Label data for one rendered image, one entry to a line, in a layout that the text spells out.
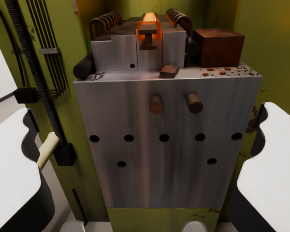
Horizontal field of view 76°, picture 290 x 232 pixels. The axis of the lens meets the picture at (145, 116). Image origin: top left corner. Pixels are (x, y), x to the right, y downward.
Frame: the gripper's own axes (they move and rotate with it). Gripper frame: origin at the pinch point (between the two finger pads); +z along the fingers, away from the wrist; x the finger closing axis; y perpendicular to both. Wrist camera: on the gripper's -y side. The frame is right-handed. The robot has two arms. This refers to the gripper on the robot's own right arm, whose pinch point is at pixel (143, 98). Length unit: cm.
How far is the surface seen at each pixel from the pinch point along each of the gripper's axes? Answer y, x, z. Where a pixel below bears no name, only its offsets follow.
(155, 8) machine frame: -1, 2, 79
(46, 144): 36, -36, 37
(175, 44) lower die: 3.3, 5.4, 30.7
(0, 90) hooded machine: 85, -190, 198
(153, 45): 1.1, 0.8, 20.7
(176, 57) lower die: 5.9, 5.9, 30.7
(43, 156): 37, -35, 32
